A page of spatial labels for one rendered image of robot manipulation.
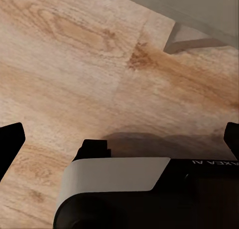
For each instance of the coffee table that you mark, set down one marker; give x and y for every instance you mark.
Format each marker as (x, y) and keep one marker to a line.
(198, 23)

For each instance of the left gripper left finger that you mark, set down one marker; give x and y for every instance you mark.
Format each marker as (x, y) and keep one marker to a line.
(12, 138)

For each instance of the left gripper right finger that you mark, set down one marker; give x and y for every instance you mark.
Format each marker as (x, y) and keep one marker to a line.
(231, 138)

